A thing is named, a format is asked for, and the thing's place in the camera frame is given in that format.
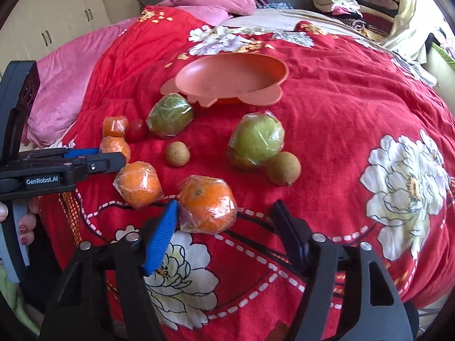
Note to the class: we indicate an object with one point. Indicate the pink plastic fruit bowl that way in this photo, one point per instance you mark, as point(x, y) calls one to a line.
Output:
point(251, 78)

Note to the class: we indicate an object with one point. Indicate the left hand painted nails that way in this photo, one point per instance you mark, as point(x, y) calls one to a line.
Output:
point(28, 222)

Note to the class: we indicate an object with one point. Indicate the cream curtain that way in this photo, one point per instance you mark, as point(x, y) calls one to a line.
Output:
point(415, 20)

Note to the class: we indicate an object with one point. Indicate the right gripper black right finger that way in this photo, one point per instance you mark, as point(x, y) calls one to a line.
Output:
point(294, 234)

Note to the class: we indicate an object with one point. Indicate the pile of folded clothes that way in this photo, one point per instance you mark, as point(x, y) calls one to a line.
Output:
point(372, 18)

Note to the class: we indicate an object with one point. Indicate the pink pillow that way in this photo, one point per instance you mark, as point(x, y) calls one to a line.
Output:
point(212, 9)

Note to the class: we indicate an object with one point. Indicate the orange front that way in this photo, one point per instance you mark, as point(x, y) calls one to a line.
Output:
point(206, 205)

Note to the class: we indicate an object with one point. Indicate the small brown longan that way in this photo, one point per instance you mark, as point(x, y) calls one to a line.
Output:
point(178, 154)

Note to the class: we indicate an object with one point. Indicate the green pear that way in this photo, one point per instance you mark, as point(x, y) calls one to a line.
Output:
point(255, 139)

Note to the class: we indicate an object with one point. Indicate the green fruit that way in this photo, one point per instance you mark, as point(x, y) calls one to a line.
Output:
point(169, 116)

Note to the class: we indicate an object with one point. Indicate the red cherry tomato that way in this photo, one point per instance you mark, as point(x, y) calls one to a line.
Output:
point(136, 131)

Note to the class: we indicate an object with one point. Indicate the beige bed sheet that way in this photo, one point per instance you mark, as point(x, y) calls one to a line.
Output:
point(287, 20)

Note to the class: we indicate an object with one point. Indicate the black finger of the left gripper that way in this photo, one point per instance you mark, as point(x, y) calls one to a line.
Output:
point(96, 164)

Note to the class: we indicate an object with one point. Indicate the red floral blanket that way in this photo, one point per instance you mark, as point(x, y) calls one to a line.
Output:
point(376, 148)

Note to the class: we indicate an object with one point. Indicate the pink blanket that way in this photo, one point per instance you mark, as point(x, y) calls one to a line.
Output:
point(65, 75)

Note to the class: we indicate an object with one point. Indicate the large brown longan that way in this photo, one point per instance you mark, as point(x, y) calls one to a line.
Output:
point(284, 169)

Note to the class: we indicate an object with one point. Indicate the small orange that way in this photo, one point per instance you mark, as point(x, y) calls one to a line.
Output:
point(115, 126)
point(115, 144)

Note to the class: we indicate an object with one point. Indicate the white wardrobe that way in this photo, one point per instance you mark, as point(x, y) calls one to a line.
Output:
point(36, 28)

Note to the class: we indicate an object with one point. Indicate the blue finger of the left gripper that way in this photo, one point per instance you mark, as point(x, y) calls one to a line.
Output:
point(81, 153)

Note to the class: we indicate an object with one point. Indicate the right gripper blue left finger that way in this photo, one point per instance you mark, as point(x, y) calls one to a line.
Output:
point(157, 233)

